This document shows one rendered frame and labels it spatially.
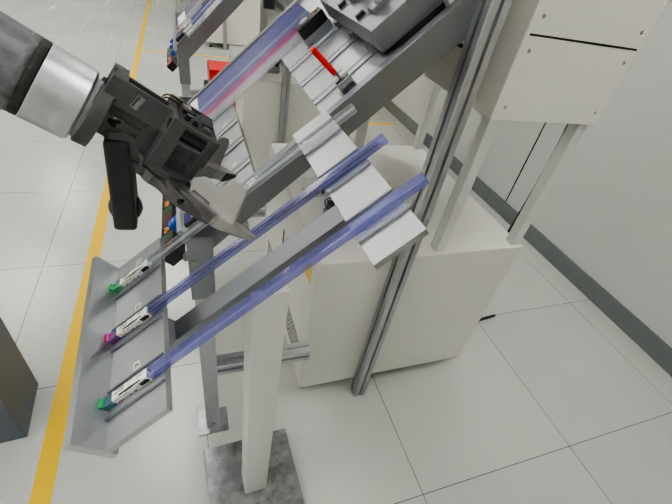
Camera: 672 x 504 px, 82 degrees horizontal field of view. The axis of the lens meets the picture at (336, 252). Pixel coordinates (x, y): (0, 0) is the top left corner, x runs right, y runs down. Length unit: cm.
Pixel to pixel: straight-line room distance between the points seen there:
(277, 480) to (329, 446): 19
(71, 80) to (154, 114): 7
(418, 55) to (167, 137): 50
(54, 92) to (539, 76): 85
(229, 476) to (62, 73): 112
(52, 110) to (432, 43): 60
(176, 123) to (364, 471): 117
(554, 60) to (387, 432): 116
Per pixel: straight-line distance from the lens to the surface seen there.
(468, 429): 157
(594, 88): 111
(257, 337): 69
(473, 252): 119
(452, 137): 86
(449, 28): 81
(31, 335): 177
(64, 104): 44
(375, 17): 82
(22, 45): 44
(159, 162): 46
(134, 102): 45
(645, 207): 227
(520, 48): 92
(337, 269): 99
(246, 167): 86
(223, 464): 134
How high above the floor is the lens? 125
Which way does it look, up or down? 38 degrees down
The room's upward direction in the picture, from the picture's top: 12 degrees clockwise
